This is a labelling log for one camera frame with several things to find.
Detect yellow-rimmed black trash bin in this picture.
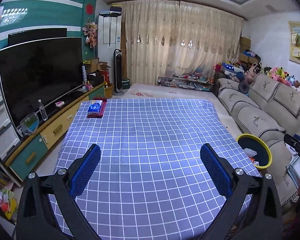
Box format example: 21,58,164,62
236,133,273,170

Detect green yellow tv cabinet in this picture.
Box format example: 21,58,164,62
5,82,106,181

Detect beige sofa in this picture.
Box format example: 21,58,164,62
214,74,300,206

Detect clear water bottle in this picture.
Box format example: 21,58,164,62
38,99,48,121

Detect white drawer storage unit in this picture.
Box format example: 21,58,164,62
0,84,20,161

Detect blue white tissue pack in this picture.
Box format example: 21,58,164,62
87,100,103,116

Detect blue checked tablecloth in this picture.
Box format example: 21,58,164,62
55,99,258,239

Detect long toy tray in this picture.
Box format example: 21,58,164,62
157,76,213,92

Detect black flat television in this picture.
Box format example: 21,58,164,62
0,37,83,127

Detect framed landscape painting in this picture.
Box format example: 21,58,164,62
288,21,300,64

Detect black tower fan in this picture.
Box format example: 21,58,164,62
113,49,123,95

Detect artificial flower bouquet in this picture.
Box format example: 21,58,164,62
82,20,98,49

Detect cream patterned curtain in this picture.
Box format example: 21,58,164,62
120,0,244,85

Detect white floor air conditioner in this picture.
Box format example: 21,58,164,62
97,11,122,83

